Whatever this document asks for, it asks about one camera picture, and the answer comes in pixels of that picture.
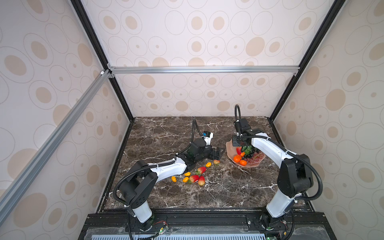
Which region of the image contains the pink scalloped fruit bowl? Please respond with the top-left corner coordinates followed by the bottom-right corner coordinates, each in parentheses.
top-left (226, 141), bottom-right (262, 168)

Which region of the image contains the green fake grape bunch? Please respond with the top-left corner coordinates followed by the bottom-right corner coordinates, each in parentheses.
top-left (242, 146), bottom-right (255, 155)

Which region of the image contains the black fake grape bunch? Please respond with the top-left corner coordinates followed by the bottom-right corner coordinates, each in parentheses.
top-left (242, 152), bottom-right (254, 161)

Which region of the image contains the red fake grape bunch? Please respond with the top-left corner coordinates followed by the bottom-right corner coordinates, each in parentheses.
top-left (247, 152), bottom-right (266, 165)

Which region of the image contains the fake peach strawberry front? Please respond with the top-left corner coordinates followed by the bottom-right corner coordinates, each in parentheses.
top-left (198, 176), bottom-right (206, 186)

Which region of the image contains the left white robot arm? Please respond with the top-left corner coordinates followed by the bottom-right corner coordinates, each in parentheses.
top-left (113, 119), bottom-right (221, 224)

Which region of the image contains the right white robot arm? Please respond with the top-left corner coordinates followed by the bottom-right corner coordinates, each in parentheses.
top-left (232, 105), bottom-right (324, 219)

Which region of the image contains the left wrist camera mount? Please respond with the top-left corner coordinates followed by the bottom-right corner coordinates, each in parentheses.
top-left (202, 131), bottom-right (214, 145)

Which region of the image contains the horizontal aluminium frame bar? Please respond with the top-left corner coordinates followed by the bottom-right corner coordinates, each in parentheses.
top-left (110, 66), bottom-right (300, 75)

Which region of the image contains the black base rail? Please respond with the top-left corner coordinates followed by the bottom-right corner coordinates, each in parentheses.
top-left (78, 210), bottom-right (336, 240)

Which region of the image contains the slanted aluminium frame bar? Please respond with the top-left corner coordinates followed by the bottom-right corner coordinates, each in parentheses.
top-left (1, 69), bottom-right (111, 225)

